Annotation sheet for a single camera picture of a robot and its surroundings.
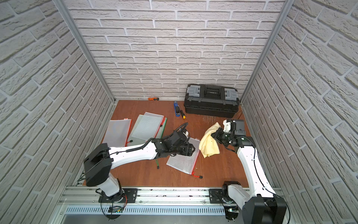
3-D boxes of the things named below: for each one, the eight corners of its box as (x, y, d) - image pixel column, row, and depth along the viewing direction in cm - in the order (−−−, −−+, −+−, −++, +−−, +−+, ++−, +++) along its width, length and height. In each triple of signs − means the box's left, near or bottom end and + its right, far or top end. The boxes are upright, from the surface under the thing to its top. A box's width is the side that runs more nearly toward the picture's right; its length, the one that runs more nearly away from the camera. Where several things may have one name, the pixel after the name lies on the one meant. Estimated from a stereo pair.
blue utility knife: (175, 117, 110) (175, 115, 108) (173, 103, 120) (173, 101, 117) (180, 116, 111) (180, 114, 108) (177, 103, 120) (177, 100, 118)
